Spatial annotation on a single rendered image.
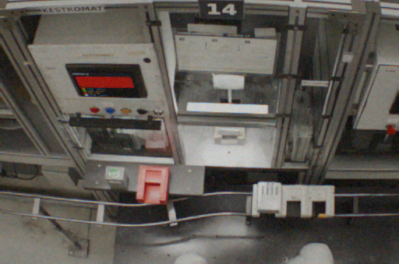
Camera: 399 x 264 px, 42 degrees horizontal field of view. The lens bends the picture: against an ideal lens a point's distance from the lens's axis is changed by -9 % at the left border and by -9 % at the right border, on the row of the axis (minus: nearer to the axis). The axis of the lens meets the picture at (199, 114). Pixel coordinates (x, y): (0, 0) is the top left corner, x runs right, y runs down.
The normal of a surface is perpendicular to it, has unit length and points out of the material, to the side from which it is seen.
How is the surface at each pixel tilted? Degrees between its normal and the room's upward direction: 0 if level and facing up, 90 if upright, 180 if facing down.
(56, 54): 90
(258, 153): 0
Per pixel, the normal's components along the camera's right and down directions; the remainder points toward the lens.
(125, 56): -0.07, 0.88
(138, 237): -0.06, -0.47
